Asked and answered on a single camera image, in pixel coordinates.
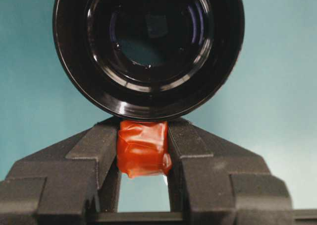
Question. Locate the small white paper scrap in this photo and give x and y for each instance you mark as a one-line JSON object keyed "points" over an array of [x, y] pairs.
{"points": [[165, 181]]}

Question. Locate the blue-green table cloth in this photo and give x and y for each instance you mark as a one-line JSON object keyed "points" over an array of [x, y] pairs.
{"points": [[272, 61]]}

